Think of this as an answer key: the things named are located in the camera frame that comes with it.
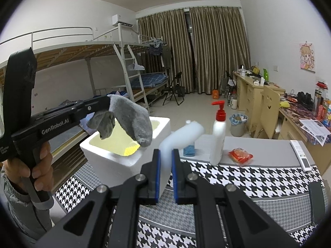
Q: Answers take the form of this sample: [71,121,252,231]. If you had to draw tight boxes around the white remote control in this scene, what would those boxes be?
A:
[290,139,313,172]

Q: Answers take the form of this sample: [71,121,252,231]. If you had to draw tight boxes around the plain wooden desk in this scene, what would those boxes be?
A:
[233,71,286,132]

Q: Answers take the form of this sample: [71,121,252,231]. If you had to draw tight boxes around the brown curtain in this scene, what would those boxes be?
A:
[190,5,251,95]
[137,10,192,93]

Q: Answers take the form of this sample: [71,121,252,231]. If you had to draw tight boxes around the wooden desk with patterned cloth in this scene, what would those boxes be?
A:
[278,101,331,149]

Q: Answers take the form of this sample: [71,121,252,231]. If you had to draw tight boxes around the black folding chair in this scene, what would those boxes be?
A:
[162,72,185,106]

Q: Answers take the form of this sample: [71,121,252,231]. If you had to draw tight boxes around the hanging dark clothes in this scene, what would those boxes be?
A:
[149,41,174,69]

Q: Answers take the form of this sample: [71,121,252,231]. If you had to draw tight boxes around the white air conditioner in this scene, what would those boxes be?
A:
[112,14,133,27]

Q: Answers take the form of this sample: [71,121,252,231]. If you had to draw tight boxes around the houndstooth table mat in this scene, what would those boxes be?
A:
[54,157,326,248]

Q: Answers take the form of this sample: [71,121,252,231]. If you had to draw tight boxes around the blue spray bottle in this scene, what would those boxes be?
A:
[183,120,195,157]

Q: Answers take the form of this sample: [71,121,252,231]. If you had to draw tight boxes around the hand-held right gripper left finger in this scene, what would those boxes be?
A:
[34,148,162,248]

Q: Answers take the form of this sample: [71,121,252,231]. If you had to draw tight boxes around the printed paper sheets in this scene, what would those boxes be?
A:
[299,119,331,146]

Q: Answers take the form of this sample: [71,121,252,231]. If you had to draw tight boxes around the black headphones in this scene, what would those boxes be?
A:
[296,91,314,110]

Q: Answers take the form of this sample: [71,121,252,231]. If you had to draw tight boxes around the person's left hand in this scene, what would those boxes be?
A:
[5,143,53,194]

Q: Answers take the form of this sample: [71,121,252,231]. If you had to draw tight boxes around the white bunk ladder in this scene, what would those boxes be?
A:
[114,44,149,110]

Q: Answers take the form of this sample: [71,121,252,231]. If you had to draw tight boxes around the red snack packet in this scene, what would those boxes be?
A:
[228,148,254,165]

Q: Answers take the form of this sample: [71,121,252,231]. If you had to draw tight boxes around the row of toiletry bottles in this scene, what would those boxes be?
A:
[314,80,331,124]

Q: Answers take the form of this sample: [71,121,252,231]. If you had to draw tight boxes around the white foam box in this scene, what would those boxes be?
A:
[80,117,171,199]

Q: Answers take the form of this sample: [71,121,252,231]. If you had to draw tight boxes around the person's left forearm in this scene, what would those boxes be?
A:
[0,165,53,241]

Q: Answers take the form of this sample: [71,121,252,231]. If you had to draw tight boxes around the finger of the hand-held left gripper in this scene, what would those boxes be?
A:
[74,95,112,117]

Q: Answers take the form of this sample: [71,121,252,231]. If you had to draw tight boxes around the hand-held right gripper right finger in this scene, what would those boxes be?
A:
[172,148,300,248]

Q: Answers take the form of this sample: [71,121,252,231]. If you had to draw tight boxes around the cartoon wall poster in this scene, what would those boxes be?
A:
[299,41,316,72]

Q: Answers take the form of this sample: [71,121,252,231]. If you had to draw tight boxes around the white lotion pump bottle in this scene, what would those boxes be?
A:
[209,101,227,166]

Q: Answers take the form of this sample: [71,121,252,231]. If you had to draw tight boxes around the white paper towels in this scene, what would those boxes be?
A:
[159,121,204,186]

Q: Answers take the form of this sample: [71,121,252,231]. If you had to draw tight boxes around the grey sock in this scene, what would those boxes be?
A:
[86,94,153,146]

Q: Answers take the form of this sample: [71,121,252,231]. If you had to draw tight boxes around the wooden smiley chair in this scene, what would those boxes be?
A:
[252,85,281,140]

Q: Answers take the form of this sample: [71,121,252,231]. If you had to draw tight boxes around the trash bin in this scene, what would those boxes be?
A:
[230,113,248,137]

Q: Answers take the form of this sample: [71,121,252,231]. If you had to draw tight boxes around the white metal bunk bed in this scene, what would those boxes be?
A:
[121,22,170,109]
[0,27,123,176]

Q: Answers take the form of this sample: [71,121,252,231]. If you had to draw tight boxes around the black tripod stand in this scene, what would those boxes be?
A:
[221,70,237,96]

